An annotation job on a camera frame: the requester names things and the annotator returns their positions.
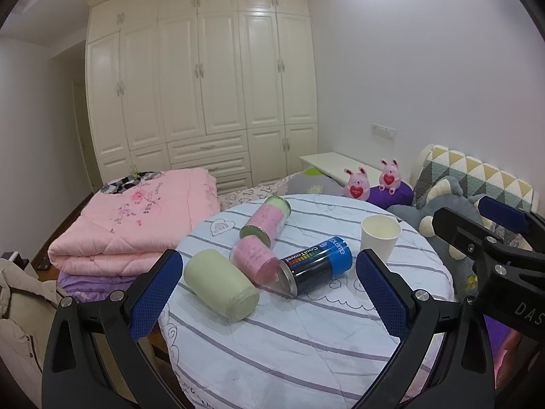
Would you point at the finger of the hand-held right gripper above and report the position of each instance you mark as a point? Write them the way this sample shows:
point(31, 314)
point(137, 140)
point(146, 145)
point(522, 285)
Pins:
point(462, 234)
point(504, 215)

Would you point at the grey plush toy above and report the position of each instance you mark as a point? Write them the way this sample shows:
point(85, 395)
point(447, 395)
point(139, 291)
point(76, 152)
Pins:
point(447, 198)

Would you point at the blue and black can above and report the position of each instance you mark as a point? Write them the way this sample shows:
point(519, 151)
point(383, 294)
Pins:
point(319, 270)

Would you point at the pink canister with clear end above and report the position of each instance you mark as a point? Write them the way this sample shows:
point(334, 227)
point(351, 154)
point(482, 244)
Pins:
point(253, 257)

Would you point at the white bedside table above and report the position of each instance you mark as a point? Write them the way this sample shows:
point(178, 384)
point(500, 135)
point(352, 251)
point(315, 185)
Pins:
point(336, 164)

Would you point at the pink floral quilt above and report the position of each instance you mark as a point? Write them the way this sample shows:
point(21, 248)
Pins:
point(140, 226)

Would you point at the pale green cup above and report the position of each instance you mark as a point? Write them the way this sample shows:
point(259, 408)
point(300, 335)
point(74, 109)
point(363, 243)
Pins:
point(217, 281)

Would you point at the purple cushion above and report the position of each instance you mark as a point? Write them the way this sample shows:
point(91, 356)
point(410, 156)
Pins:
point(394, 198)

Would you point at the pink bunny toy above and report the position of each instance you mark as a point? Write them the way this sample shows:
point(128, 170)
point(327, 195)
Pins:
point(388, 177)
point(357, 185)

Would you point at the triangle pattern headboard cover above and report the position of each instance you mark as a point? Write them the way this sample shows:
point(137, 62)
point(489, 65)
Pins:
point(468, 170)

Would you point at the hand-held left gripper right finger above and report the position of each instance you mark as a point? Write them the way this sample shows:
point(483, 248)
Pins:
point(383, 298)

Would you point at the grey flower print pillow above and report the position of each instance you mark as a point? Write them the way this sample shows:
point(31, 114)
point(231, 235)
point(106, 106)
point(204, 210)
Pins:
point(315, 183)

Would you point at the black and white checked cloth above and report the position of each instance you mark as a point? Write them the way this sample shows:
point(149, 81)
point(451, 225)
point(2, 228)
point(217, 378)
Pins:
point(123, 184)

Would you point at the cream white wardrobe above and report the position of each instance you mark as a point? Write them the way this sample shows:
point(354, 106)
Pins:
point(221, 72)

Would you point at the heart print bed sheet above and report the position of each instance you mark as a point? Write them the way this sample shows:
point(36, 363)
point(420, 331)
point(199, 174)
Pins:
point(251, 191)

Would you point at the white wall socket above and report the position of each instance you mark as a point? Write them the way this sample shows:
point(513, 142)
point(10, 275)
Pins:
point(383, 131)

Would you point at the beige jacket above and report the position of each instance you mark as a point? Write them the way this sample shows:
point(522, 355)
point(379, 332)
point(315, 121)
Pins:
point(17, 332)

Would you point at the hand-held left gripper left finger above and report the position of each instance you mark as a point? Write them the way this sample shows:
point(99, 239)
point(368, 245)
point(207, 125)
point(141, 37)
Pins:
point(155, 296)

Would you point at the white paper cup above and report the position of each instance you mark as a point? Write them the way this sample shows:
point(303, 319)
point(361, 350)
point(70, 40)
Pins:
point(380, 234)

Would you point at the purple folded blanket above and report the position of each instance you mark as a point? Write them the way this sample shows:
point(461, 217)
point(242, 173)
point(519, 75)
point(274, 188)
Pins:
point(93, 283)

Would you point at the pink canister with green caps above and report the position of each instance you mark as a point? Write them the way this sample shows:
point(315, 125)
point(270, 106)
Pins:
point(267, 219)

